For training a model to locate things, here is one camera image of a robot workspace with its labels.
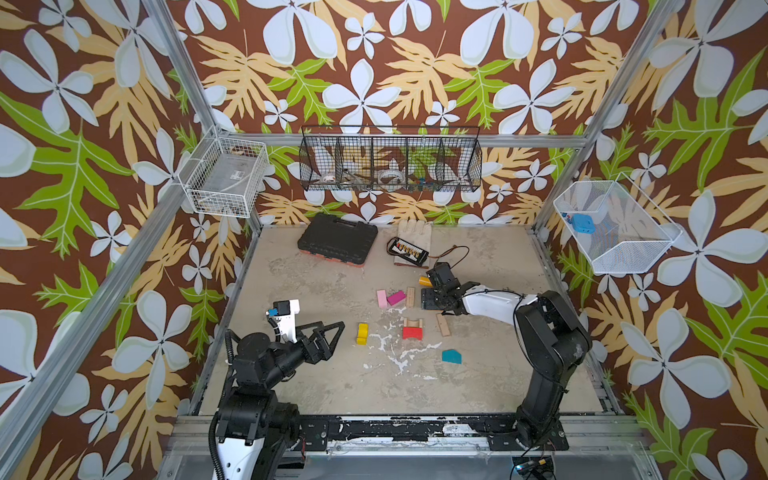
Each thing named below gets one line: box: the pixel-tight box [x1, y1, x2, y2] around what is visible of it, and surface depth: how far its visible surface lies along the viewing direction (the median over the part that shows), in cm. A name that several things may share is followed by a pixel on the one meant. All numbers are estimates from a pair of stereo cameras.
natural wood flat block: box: [406, 287, 415, 308], surface depth 100 cm
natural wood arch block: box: [404, 318, 423, 328], surface depth 93 cm
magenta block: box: [387, 290, 407, 306], surface depth 101 cm
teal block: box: [441, 349, 463, 364], surface depth 88 cm
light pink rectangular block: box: [377, 290, 387, 309], surface depth 100 cm
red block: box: [401, 327, 423, 341], surface depth 93 cm
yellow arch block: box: [356, 323, 369, 345], surface depth 93 cm
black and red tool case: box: [297, 214, 378, 268], surface depth 113 cm
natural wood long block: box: [436, 313, 451, 337], surface depth 95 cm
